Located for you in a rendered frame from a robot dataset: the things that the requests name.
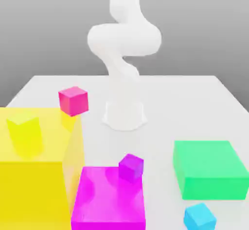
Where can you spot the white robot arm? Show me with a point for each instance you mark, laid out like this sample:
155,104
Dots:
124,39

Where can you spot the small pink cube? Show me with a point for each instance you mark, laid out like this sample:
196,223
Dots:
74,101

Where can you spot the small purple cube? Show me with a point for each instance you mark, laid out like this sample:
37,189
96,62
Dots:
130,168

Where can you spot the small yellow cube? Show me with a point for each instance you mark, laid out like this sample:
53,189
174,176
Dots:
25,134

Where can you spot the small light blue cube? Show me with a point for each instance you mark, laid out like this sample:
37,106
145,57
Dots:
199,217

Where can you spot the large magenta box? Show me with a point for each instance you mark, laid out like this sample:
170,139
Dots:
109,202

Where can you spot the large green box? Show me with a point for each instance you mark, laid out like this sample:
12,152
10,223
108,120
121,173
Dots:
210,171

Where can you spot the large yellow box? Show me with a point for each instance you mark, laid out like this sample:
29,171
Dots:
31,191

